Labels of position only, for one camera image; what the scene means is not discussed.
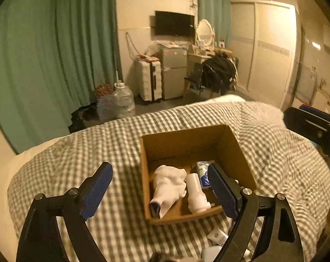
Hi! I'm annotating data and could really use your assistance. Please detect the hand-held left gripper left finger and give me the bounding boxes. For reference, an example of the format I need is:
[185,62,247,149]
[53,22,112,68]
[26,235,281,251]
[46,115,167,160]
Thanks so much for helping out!
[16,162,114,262]

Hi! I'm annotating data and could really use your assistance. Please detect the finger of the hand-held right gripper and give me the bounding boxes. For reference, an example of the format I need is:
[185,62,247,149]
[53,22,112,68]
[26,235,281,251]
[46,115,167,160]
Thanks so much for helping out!
[299,104,330,127]
[283,107,330,153]

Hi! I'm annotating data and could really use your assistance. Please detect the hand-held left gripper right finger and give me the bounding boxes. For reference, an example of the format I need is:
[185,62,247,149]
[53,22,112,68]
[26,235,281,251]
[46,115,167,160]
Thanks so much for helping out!
[207,163,304,262]

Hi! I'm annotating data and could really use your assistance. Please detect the brown cardboard box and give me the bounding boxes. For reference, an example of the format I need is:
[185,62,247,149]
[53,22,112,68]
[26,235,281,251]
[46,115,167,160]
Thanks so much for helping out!
[140,124,257,226]

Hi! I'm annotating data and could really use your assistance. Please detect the blue and white packet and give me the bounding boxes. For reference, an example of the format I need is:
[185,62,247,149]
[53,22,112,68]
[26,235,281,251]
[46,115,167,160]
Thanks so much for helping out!
[196,160,218,189]

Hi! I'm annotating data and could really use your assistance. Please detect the white plastic bottle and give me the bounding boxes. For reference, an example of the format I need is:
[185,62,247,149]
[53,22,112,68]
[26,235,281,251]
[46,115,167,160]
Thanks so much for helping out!
[185,172,215,214]

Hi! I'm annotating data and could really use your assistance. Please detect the grey checked blanket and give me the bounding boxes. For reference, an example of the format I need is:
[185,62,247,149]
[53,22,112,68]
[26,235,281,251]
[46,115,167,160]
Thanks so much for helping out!
[7,94,330,262]

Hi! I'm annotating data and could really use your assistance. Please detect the white sock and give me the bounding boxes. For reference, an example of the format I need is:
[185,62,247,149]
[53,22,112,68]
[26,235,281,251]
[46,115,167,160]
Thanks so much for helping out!
[149,165,188,219]

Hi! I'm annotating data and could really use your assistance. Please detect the white rounded container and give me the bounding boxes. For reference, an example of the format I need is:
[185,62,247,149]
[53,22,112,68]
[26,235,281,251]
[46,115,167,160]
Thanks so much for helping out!
[201,246,223,262]

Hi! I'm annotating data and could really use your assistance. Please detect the dark shoes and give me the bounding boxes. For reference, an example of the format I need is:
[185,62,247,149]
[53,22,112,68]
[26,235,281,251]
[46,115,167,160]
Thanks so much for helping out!
[69,106,100,133]

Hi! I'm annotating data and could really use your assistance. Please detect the white sliding wardrobe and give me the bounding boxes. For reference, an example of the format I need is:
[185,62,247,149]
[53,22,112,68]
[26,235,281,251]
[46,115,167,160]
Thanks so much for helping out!
[230,1,300,108]

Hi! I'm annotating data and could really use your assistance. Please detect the clear plastic bag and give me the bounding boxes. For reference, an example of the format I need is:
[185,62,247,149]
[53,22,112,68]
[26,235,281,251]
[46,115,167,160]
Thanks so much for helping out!
[96,92,136,122]

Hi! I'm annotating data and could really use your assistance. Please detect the pile of black clothes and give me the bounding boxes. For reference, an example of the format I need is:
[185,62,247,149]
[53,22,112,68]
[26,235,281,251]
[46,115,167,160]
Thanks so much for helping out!
[201,52,238,95]

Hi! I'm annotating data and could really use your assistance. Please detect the dark furry object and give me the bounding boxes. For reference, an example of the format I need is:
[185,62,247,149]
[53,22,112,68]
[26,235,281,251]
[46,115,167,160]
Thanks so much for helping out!
[149,252,177,262]

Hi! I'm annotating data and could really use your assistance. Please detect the clear water jug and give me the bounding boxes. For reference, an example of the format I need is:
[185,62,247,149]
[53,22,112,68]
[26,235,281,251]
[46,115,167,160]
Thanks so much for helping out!
[112,71,136,118]

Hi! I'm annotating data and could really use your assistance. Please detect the patterned red bag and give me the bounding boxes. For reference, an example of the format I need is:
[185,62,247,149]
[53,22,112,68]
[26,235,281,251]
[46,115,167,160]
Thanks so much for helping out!
[95,84,114,99]

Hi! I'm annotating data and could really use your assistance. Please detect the wooden chair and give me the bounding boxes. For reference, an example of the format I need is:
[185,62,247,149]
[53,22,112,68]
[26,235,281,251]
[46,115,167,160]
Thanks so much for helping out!
[183,72,213,98]

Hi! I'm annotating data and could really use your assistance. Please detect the wooden dressing table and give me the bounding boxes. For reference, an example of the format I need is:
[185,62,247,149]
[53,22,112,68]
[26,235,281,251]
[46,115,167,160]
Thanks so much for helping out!
[186,47,234,88]

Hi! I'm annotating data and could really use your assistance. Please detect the white suitcase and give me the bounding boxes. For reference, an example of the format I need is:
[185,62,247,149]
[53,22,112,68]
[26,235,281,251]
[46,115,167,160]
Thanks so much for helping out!
[136,58,163,102]

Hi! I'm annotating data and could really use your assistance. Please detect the small silver fridge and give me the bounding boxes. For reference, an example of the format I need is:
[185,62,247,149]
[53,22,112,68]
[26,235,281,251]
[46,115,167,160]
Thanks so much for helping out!
[157,46,189,100]

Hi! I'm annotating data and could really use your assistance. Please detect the white oval mirror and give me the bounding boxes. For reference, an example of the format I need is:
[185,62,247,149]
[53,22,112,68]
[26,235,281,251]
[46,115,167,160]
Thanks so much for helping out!
[195,19,216,47]

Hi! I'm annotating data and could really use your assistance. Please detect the narrow green curtain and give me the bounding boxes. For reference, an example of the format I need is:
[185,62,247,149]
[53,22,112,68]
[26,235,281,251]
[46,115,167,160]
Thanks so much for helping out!
[196,0,233,50]

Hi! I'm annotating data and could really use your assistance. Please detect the large green curtain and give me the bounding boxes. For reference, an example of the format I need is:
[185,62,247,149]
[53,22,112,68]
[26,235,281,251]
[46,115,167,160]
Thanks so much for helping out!
[0,0,122,155]

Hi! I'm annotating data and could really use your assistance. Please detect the black wall television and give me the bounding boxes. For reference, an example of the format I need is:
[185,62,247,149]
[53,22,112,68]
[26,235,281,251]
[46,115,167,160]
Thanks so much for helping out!
[154,10,195,37]

